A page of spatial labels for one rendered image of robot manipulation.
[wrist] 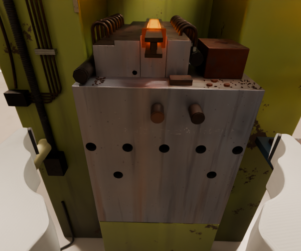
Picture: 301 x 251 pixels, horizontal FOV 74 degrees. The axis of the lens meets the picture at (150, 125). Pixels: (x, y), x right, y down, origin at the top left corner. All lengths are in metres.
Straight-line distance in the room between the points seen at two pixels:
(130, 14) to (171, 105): 0.57
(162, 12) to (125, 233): 0.82
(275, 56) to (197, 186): 0.41
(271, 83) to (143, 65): 0.40
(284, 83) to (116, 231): 0.69
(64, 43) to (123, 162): 0.35
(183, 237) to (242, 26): 0.66
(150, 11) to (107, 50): 0.49
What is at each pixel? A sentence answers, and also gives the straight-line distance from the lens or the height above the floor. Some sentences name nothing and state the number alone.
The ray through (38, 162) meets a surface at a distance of 0.72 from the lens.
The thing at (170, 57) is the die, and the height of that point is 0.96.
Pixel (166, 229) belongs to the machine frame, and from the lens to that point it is 0.73.
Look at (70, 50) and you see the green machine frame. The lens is 0.63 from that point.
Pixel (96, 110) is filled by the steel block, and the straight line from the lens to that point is 0.44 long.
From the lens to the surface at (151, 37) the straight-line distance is 0.33.
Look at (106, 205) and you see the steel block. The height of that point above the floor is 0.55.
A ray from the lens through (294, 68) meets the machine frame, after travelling 0.71.
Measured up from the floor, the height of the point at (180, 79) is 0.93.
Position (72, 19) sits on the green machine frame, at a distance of 0.61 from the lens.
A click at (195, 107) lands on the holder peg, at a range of 0.40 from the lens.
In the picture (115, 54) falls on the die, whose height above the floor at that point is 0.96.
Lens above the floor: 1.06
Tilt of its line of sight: 32 degrees down
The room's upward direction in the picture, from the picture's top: 1 degrees clockwise
